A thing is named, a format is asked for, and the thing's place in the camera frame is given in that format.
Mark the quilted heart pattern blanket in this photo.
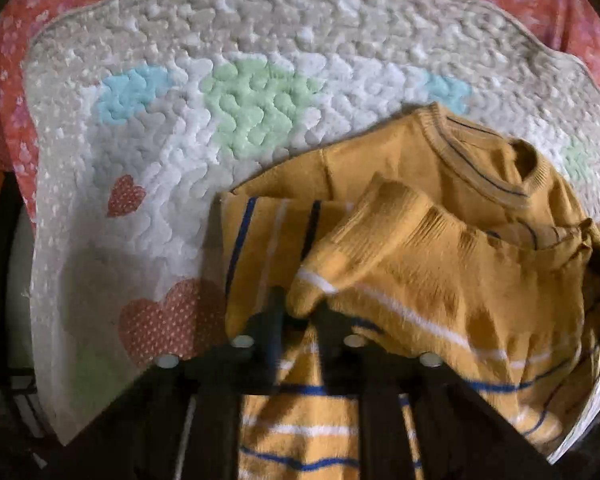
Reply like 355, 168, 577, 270
22, 0, 600, 466

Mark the yellow striped sweater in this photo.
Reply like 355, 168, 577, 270
219, 102, 600, 480

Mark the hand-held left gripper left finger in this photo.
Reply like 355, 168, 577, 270
55, 286, 291, 480

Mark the black metal rack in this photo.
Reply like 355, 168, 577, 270
0, 367, 48, 438

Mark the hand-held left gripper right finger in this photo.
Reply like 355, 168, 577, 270
310, 307, 561, 480

